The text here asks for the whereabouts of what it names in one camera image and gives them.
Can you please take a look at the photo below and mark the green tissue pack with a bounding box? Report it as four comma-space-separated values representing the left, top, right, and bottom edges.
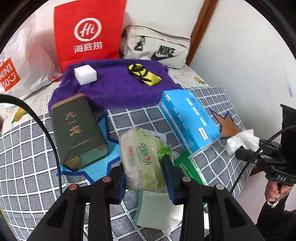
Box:
119, 128, 173, 192

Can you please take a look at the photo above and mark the white tissue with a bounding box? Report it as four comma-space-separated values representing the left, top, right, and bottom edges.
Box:
226, 129, 260, 156

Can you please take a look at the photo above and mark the white sponge block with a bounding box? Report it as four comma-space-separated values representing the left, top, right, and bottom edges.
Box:
74, 65, 97, 85

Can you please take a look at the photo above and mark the yellow black pouch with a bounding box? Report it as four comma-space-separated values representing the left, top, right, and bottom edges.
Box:
127, 64, 162, 87

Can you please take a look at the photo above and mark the person right hand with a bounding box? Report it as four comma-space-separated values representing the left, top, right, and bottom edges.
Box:
264, 180, 293, 203

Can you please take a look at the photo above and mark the green card box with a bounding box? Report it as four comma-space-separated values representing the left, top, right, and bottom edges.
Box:
174, 151, 208, 203

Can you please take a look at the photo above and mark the mint green cloth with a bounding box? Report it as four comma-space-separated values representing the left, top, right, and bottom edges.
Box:
134, 190, 184, 235

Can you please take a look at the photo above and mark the blue tissue box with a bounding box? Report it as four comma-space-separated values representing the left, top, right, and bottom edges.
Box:
159, 89, 221, 154

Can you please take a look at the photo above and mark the dark green tea box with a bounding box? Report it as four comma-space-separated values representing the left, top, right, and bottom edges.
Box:
51, 93, 109, 171

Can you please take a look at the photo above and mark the grey checked table cloth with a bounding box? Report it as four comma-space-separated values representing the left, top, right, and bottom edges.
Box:
0, 86, 254, 241

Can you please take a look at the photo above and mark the purple fleece towel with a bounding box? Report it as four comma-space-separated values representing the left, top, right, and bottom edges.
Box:
48, 59, 181, 111

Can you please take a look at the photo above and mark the beige Nike pouch bag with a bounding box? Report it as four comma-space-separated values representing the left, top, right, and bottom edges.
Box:
120, 25, 191, 69

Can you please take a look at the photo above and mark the white Miniso plastic bag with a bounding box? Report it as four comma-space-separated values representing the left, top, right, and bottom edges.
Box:
0, 9, 63, 110

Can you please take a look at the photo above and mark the red Haidilao paper bag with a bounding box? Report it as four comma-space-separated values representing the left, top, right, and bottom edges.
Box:
54, 1, 126, 71

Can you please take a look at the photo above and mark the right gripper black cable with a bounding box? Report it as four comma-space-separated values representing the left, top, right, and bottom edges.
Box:
229, 124, 296, 194

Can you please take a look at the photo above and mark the wooden door frame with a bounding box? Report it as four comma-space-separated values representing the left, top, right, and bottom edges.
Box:
186, 0, 218, 66

